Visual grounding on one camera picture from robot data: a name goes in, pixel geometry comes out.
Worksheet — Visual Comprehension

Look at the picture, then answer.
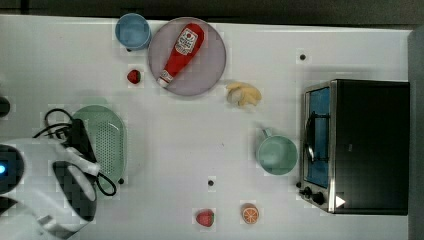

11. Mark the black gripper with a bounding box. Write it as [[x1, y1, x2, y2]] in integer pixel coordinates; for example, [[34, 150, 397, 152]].
[[65, 119, 97, 163]]

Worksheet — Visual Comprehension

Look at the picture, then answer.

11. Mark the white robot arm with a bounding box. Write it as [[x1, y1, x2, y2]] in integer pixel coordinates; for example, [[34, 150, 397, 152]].
[[1, 119, 100, 240]]

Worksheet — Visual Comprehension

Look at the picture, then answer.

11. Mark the small red toy strawberry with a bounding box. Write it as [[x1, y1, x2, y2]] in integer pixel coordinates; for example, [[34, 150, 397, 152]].
[[127, 69, 141, 84]]

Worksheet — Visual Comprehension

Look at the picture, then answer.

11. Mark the blue plastic cup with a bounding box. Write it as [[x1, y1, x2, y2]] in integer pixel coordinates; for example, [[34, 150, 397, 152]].
[[115, 13, 152, 51]]

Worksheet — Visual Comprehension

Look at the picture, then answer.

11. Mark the grey round plate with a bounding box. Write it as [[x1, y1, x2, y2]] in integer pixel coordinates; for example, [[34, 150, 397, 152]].
[[148, 17, 226, 96]]

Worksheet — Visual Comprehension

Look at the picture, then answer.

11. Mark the large red toy strawberry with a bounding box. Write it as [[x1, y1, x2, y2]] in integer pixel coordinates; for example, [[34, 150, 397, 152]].
[[196, 209, 215, 227]]

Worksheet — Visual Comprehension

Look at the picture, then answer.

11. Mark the red plush ketchup bottle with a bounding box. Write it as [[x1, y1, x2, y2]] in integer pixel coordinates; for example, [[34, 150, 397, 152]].
[[157, 23, 205, 87]]

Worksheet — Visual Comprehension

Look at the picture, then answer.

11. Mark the yellow plush banana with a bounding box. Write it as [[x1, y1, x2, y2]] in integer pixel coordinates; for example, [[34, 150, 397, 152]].
[[226, 82, 262, 107]]

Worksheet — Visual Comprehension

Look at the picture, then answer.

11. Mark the orange slice toy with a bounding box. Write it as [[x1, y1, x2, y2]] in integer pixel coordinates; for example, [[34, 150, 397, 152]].
[[241, 203, 260, 224]]

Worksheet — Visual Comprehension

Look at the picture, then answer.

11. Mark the green plastic mug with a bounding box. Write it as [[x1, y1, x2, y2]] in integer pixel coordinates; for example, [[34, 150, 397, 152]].
[[255, 128, 298, 175]]

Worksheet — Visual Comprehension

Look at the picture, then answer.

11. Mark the black toaster oven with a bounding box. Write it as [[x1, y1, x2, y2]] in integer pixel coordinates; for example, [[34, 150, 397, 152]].
[[296, 79, 410, 216]]

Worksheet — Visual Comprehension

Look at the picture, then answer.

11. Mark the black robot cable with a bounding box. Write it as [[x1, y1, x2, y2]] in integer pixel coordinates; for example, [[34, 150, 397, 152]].
[[32, 108, 118, 197]]

